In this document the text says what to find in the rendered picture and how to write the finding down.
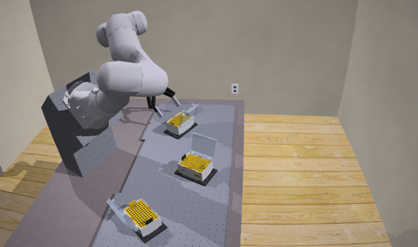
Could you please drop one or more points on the yellow pipette tip rack insert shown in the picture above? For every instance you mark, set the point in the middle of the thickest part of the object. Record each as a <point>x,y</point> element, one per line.
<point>175,121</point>
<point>140,213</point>
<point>194,162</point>

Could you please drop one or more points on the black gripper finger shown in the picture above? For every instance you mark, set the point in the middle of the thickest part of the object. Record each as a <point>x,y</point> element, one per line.
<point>151,104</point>
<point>171,94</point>

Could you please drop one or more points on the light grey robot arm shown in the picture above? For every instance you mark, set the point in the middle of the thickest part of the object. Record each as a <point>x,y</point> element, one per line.
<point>132,73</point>

